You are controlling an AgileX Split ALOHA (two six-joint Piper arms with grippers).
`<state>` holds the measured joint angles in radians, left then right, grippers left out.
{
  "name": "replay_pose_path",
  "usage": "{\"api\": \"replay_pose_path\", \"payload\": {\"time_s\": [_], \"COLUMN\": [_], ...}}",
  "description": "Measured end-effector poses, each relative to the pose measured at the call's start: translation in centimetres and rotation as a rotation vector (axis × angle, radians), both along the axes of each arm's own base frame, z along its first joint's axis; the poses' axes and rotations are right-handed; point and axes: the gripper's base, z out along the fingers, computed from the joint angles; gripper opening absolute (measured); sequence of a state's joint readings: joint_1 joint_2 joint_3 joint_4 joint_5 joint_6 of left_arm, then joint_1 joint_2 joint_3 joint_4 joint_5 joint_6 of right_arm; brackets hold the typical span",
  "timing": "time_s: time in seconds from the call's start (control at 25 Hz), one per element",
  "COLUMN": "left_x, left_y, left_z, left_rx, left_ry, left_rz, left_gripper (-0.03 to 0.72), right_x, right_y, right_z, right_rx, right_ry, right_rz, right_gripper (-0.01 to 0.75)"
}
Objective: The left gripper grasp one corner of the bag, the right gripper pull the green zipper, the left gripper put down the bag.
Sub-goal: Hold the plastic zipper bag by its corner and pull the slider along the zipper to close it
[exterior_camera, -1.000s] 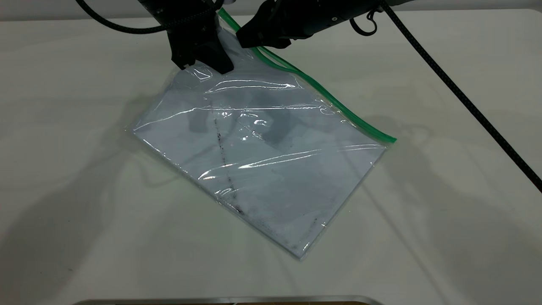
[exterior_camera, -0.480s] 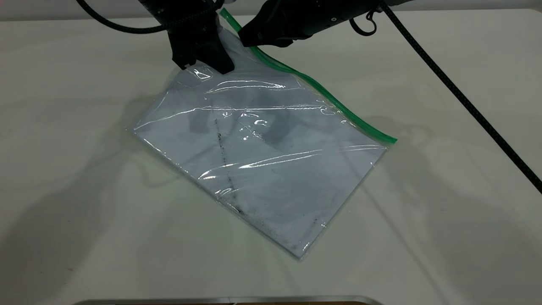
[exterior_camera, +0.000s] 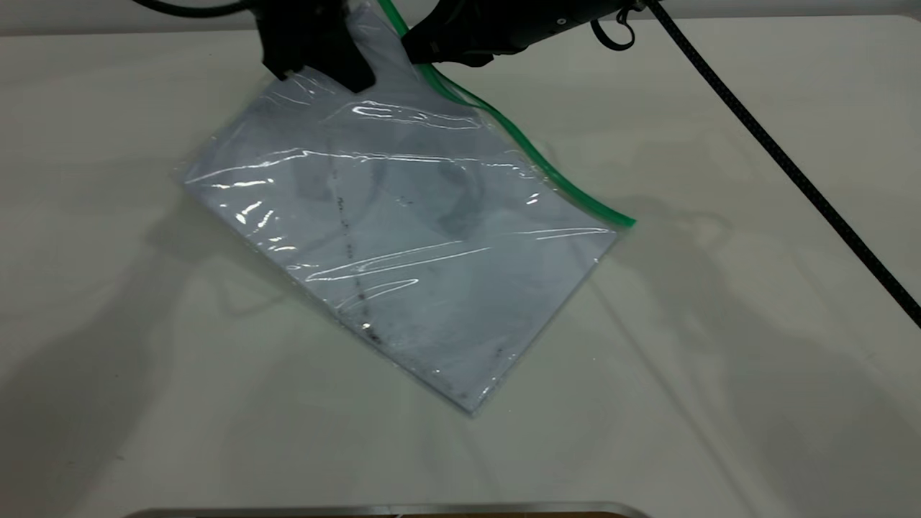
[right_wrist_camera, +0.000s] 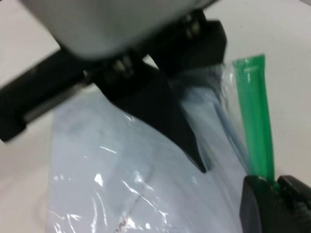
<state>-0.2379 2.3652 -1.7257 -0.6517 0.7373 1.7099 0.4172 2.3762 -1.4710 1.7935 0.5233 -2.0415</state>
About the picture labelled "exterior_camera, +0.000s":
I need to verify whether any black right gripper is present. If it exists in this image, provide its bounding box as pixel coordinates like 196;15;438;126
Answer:
401;0;634;68

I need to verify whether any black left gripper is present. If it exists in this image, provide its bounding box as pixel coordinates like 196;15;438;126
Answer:
255;0;377;94

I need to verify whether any clear plastic zipper bag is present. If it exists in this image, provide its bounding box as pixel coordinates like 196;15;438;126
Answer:
173;0;638;418

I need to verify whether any silver metal rim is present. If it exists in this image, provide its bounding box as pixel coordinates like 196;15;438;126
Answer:
122;501;652;518

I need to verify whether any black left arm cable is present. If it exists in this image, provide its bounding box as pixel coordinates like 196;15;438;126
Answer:
133;0;254;19

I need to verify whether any black looped cable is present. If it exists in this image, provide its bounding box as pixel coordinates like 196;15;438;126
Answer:
590;6;637;52

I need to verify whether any black braided cable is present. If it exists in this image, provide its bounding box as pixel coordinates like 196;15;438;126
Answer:
643;0;921;330

